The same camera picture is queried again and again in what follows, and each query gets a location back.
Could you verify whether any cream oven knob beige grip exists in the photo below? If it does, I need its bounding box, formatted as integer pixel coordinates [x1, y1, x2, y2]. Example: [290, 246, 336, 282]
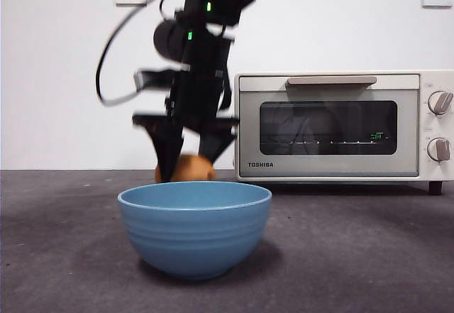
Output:
[426, 91, 454, 116]
[425, 137, 451, 163]

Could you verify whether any brown potato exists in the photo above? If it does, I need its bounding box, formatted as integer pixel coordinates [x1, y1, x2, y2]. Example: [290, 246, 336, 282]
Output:
[155, 154, 217, 184]

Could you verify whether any cream Toshiba toaster oven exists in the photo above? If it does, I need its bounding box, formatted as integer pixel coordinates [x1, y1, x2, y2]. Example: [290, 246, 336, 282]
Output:
[233, 70, 454, 196]

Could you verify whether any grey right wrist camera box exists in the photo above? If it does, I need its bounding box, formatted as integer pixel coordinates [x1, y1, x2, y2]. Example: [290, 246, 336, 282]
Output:
[133, 68, 175, 92]

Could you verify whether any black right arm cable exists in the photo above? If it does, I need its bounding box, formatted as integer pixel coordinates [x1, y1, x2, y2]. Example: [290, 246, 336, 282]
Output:
[94, 0, 192, 107]

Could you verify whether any blue ribbed bowl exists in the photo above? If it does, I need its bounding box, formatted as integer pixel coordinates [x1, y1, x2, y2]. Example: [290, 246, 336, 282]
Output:
[117, 180, 273, 280]

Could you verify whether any glass oven door beige handle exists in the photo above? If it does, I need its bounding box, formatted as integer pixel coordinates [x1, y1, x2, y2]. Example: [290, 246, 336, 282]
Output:
[238, 75, 421, 179]

